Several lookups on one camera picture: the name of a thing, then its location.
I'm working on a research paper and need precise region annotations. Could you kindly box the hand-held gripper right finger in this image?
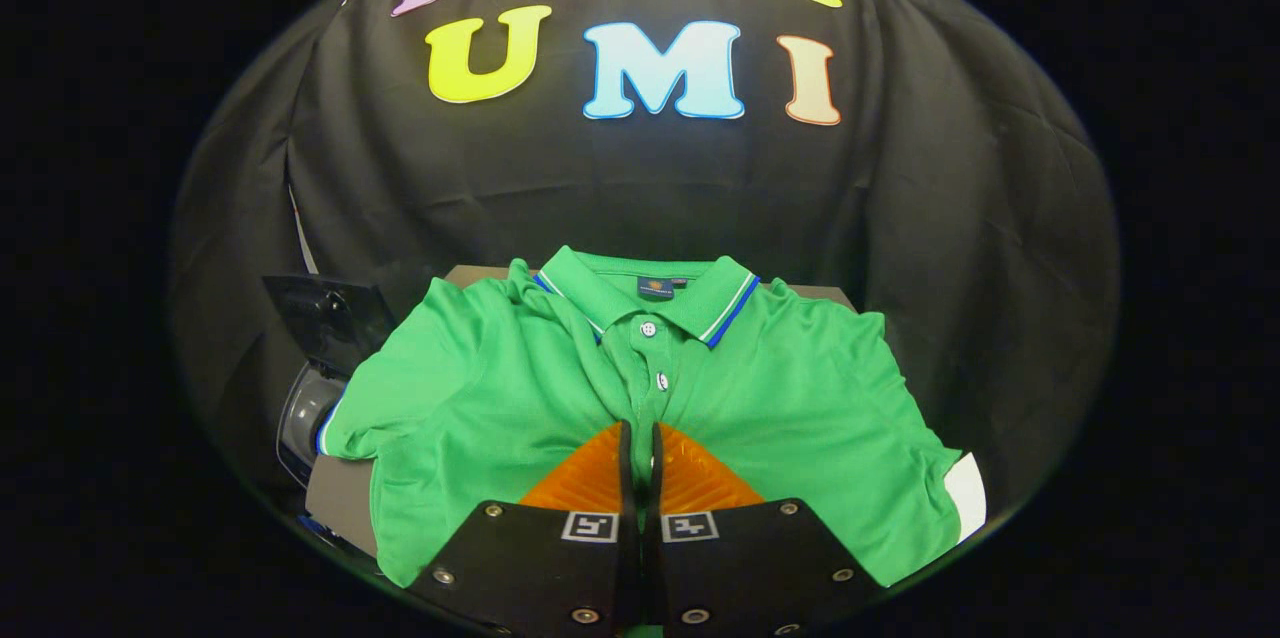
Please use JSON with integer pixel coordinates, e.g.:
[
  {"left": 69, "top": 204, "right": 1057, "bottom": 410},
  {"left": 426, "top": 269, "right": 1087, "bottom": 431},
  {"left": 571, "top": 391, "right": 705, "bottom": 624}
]
[{"left": 649, "top": 421, "right": 887, "bottom": 638}]

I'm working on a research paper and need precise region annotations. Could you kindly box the green polo shirt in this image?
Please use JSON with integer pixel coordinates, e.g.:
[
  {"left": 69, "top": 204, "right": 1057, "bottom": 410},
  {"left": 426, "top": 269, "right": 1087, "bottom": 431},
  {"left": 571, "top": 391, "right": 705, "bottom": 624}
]
[{"left": 315, "top": 246, "right": 963, "bottom": 589}]

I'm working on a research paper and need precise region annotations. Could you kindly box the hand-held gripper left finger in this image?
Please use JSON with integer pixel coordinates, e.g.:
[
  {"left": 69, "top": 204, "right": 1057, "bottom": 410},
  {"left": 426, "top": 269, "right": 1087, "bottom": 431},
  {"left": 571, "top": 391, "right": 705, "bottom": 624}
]
[{"left": 408, "top": 421, "right": 642, "bottom": 638}]

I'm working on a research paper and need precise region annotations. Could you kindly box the beige cabinet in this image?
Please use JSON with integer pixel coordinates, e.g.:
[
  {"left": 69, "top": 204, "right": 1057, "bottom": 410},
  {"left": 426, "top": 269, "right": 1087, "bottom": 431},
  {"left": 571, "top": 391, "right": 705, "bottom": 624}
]
[{"left": 305, "top": 263, "right": 858, "bottom": 559}]

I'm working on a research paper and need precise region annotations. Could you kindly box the dark washing machine lid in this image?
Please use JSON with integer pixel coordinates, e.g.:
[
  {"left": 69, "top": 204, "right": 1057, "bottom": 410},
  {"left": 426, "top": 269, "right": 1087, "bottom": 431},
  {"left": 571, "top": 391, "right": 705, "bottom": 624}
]
[{"left": 262, "top": 275, "right": 398, "bottom": 381}]

